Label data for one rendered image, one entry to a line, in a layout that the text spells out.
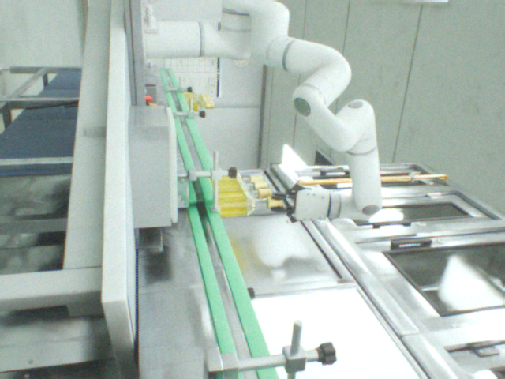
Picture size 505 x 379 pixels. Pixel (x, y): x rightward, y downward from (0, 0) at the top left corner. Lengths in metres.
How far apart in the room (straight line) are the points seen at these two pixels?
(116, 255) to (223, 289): 0.30
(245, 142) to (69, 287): 6.97
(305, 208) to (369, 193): 0.21
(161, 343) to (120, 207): 0.23
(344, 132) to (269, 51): 0.29
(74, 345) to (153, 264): 0.28
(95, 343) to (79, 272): 0.41
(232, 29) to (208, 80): 5.96
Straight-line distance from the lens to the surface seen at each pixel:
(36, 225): 1.35
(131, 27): 1.10
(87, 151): 0.86
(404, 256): 1.52
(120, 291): 0.63
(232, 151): 7.59
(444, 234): 1.71
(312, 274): 1.26
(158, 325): 0.79
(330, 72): 1.13
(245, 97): 7.37
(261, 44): 1.18
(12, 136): 1.57
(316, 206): 1.34
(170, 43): 1.22
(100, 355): 1.06
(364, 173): 1.21
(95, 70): 1.05
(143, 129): 0.88
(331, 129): 1.08
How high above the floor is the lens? 0.78
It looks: 13 degrees up
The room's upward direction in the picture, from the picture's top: 87 degrees clockwise
